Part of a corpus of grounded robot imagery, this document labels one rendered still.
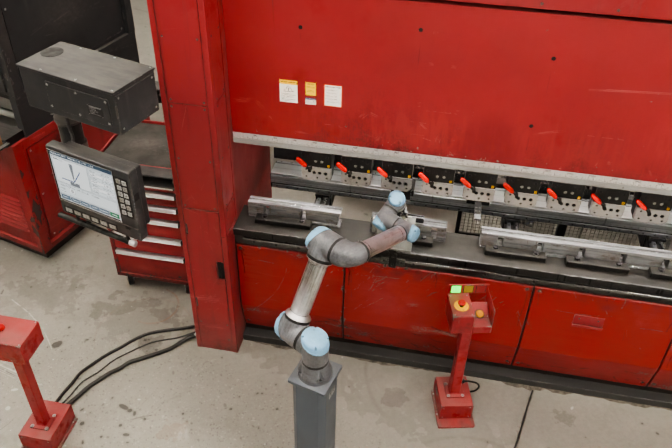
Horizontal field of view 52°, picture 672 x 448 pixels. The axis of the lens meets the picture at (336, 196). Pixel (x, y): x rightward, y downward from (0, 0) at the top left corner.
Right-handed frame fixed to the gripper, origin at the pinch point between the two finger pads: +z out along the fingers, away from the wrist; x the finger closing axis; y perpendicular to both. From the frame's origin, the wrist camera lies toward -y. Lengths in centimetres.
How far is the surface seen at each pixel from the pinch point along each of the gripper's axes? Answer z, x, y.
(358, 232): 16.7, 19.9, -7.1
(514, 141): -33, -49, 35
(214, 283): 28, 94, -44
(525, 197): -11, -59, 16
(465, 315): -1, -38, -43
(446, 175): -15.8, -21.1, 20.5
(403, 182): -10.5, -1.0, 15.7
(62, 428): 19, 156, -129
